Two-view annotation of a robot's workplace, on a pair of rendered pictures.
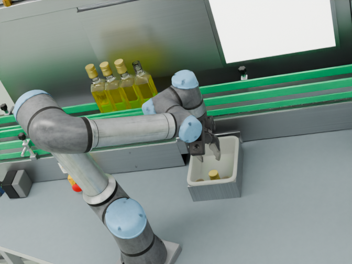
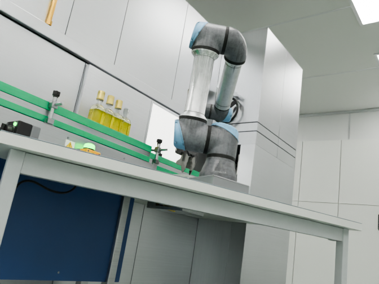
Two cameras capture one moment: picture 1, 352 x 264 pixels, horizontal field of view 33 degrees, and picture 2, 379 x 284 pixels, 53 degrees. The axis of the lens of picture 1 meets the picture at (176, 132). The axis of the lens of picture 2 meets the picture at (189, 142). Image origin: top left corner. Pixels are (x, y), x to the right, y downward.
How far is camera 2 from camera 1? 2.57 m
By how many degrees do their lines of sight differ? 86
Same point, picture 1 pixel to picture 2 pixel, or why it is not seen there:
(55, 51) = (49, 80)
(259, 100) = (175, 169)
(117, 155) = (114, 156)
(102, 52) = (86, 100)
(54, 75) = not seen: hidden behind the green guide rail
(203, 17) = (146, 116)
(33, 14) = (61, 43)
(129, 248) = (234, 149)
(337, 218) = not seen: hidden behind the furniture
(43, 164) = (52, 133)
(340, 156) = not seen: hidden behind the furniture
